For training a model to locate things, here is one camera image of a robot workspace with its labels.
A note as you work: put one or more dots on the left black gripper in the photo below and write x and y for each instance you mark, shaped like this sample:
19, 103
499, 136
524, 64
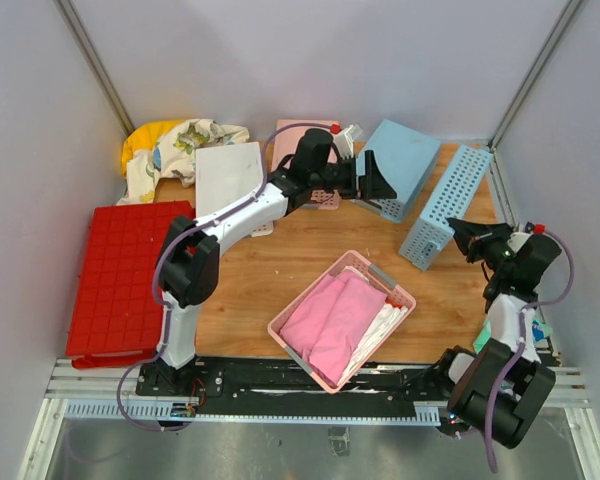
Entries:
373, 186

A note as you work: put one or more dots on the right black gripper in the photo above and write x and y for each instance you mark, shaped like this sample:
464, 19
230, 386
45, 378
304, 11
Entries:
465, 232

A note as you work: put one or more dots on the light blue perforated basket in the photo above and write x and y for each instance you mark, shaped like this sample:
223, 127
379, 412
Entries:
406, 159

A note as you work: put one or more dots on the pink perforated basket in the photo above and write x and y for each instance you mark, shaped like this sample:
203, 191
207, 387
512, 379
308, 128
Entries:
285, 143

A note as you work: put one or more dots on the pink basket with cloths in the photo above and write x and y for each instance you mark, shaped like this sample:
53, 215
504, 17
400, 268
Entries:
349, 258

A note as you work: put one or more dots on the white perforated basket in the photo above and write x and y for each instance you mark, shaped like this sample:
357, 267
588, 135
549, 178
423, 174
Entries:
226, 175

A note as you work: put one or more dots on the large red plastic container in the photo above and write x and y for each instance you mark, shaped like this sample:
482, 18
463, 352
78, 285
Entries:
115, 321

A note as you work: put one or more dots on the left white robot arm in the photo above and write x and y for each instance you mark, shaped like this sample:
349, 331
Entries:
187, 271

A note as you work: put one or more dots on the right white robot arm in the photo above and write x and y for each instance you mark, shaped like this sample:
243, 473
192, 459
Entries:
501, 389

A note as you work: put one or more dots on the white folded cloth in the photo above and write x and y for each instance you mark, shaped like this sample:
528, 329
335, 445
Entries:
372, 307

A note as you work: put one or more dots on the teal patterned cloth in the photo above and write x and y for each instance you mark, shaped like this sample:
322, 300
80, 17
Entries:
540, 331

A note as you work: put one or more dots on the pink folded cloth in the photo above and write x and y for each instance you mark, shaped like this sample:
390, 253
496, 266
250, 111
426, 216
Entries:
328, 325

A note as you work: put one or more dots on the patterned cream cloth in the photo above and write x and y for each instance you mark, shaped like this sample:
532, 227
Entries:
174, 157

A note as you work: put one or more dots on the yellow cloth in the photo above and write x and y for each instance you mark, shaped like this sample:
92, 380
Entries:
144, 138

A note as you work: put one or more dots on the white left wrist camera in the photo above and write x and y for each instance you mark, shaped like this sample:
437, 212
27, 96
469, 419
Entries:
344, 139

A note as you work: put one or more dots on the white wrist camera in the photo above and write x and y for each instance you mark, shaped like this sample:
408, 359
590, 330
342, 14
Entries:
519, 236
344, 139

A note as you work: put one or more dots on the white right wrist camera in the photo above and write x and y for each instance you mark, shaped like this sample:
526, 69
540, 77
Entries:
519, 236

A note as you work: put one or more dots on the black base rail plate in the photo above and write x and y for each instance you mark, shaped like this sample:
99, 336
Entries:
281, 386

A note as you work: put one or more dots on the grey slotted cable duct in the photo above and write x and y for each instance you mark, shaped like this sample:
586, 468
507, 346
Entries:
169, 411

